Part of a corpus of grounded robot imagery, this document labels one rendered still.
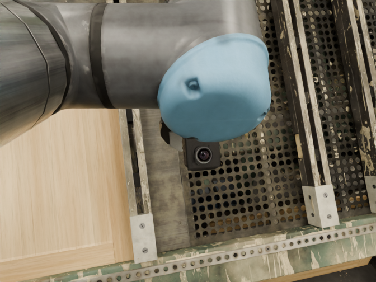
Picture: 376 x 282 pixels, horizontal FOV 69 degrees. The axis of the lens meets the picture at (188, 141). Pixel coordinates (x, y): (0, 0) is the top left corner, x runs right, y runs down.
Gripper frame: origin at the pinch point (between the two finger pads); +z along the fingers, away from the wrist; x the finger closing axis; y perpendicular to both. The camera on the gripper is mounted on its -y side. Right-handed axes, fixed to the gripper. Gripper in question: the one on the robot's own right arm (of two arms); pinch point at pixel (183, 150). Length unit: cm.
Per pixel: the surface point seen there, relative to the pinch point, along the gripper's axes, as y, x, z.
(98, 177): 11.1, 20.0, 32.5
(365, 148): 7, -68, 31
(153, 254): -11.9, 7.2, 36.0
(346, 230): -16, -53, 39
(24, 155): 20, 39, 29
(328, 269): -28, -80, 102
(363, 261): -28, -101, 101
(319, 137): 11, -48, 25
